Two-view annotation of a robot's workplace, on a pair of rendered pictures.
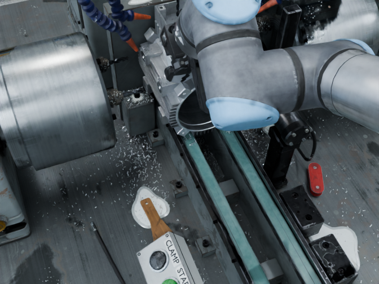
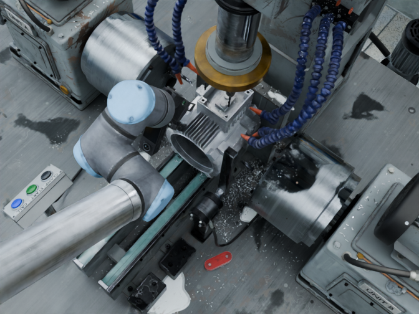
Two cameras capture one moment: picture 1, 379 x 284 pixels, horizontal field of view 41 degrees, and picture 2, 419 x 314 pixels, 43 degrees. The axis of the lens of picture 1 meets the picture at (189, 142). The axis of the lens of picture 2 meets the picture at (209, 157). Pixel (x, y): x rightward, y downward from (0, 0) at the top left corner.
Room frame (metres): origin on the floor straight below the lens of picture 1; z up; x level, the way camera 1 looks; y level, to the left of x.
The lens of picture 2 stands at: (0.42, -0.58, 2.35)
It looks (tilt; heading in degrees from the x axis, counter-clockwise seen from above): 65 degrees down; 57
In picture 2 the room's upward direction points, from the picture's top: 7 degrees clockwise
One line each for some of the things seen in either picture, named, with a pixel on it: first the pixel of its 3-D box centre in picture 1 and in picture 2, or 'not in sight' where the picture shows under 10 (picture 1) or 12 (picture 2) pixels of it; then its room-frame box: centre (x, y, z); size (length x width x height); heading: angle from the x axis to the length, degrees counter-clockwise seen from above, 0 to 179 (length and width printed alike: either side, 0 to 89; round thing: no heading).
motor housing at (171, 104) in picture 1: (192, 74); (213, 129); (0.80, 0.00, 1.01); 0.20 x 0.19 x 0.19; 25
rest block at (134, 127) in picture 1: (138, 110); not in sight; (0.82, 0.13, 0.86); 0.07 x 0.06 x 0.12; 114
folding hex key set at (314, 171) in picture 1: (315, 179); (217, 261); (0.67, -0.31, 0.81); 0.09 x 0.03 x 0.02; 179
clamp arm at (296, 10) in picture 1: (280, 61); (226, 173); (0.74, -0.17, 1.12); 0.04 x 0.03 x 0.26; 24
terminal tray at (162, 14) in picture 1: (186, 30); (224, 103); (0.84, 0.02, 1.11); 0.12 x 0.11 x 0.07; 25
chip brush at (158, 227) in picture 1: (162, 235); not in sight; (0.51, 0.05, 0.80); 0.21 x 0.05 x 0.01; 28
